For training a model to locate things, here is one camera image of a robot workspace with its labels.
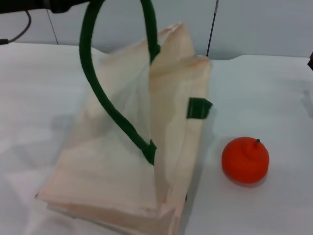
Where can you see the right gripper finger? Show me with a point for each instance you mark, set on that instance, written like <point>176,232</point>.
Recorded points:
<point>310,61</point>

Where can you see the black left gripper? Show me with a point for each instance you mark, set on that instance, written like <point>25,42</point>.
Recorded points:
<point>29,4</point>

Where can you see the orange fruit with stem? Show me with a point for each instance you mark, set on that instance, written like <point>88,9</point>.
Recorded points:
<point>242,164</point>

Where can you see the thin black pole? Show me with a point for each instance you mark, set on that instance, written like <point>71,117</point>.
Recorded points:
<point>212,27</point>

